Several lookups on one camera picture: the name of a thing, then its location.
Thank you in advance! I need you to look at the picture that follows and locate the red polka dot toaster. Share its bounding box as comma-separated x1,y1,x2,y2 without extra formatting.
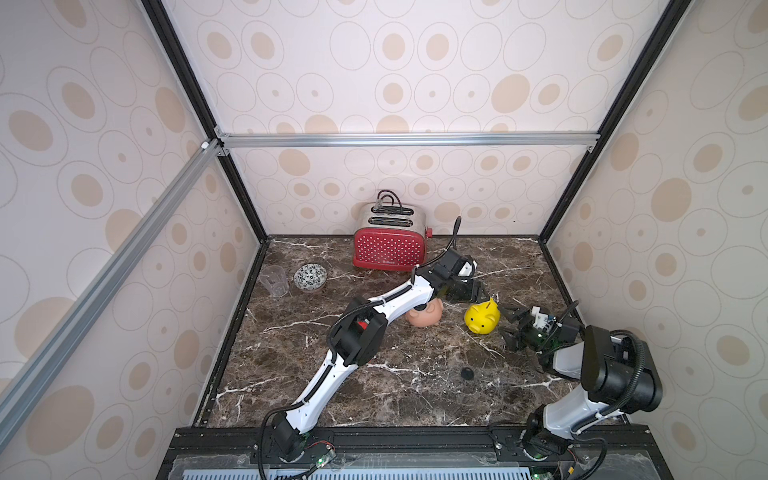
353,201,432,271

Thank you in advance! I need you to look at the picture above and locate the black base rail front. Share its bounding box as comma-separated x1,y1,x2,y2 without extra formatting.
157,424,673,479

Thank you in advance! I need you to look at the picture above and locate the clear plastic cup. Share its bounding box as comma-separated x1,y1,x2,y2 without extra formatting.
258,265,290,298

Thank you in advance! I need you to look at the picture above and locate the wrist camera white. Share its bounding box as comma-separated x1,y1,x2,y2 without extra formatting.
530,306,556,332
457,260,477,278

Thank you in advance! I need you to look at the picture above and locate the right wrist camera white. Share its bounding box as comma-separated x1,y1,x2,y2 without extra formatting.
530,306,556,332

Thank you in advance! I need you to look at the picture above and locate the yellow piggy bank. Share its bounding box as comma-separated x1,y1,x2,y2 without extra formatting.
464,299,501,335

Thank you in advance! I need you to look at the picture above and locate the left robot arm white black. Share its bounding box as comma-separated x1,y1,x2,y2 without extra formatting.
262,248,482,460

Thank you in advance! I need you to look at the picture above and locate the aluminium rail back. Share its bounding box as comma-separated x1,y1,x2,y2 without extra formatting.
221,131,600,148

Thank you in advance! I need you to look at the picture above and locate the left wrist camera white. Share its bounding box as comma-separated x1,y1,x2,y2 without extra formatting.
457,260,477,278

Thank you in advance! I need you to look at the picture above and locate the aluminium rail left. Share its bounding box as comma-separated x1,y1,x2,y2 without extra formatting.
1,139,222,448

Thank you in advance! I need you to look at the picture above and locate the pink piggy bank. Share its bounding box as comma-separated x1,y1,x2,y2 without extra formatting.
405,298,444,328

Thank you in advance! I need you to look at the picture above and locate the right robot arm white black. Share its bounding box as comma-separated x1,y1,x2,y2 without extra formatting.
500,301,663,460

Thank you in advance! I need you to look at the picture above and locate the black toaster cable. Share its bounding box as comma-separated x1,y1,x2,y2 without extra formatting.
371,189,406,212

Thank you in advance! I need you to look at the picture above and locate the patterned ceramic bowl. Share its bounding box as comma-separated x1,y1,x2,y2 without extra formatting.
293,263,328,293

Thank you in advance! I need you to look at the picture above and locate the aluminium rail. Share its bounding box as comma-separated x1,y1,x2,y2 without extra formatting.
1,139,222,448
221,131,600,148

